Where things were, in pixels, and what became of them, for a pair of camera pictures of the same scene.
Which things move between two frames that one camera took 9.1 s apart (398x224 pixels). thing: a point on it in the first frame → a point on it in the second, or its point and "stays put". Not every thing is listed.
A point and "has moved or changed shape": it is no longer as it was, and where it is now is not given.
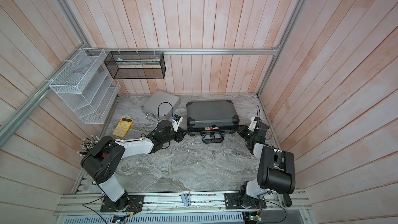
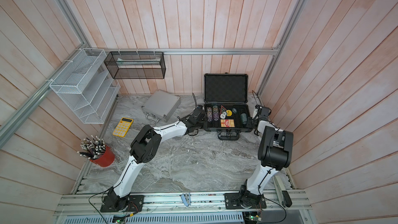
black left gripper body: [168, 138] → [198, 124]
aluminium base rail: [283, 208] stays put
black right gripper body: [252, 140] → [255, 120]
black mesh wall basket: [137, 65] stays put
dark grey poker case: [211, 119] has moved or changed shape
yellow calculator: [123, 127] stays put
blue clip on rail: [186, 198] stays put
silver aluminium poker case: [161, 106] stays put
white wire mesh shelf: [84, 83] stays put
